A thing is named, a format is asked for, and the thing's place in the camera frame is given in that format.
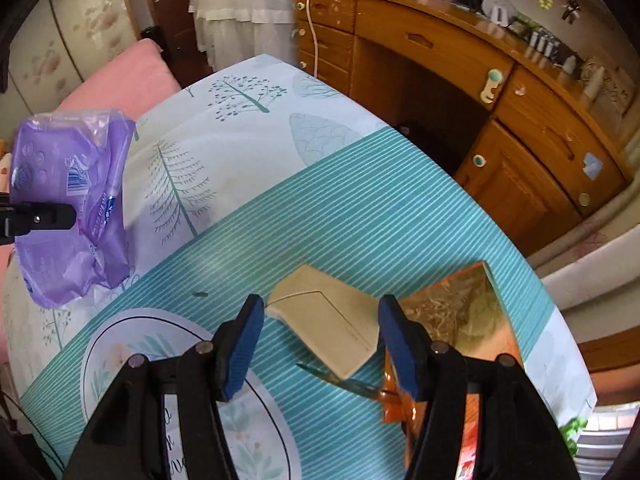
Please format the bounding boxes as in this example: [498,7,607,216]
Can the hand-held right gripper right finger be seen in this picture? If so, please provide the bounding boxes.
[377,294,579,480]

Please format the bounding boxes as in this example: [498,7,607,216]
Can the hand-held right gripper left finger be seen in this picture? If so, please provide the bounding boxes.
[62,294,266,480]

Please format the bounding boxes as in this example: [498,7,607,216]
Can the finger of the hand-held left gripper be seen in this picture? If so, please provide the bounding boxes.
[0,202,79,247]

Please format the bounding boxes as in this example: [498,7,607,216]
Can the purple plastic package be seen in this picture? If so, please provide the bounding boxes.
[10,107,137,310]

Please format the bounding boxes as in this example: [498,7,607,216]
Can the beige paper envelope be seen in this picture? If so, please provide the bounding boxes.
[265,265,381,380]

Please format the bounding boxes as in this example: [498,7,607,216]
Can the orange foil wrapper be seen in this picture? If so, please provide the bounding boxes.
[295,261,526,480]

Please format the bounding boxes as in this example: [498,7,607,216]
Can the teal printed bedspread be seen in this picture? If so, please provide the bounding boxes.
[5,55,599,480]

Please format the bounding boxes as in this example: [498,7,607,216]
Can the green plant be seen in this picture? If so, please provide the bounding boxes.
[559,415,591,457]

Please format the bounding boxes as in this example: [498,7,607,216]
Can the white floral wardrobe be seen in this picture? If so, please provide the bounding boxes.
[7,0,139,107]

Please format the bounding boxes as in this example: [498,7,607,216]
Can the dark wooden door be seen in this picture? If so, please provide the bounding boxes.
[137,0,212,77]

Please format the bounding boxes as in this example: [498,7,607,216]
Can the blue sticker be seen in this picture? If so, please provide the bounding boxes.
[582,151,604,180]

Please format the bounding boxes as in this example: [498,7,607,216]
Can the wooden desk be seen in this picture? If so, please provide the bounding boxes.
[292,0,636,257]

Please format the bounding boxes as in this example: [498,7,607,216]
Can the cream teal drawer safety lock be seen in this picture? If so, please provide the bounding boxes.
[479,69,504,106]

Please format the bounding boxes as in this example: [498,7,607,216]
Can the white lace furniture cover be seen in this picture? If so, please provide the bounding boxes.
[187,0,321,74]

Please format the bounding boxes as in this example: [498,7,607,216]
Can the white round desk ornament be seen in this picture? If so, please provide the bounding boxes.
[482,0,514,26]

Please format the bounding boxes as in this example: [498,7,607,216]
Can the white power cable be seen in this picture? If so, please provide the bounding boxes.
[306,0,342,79]

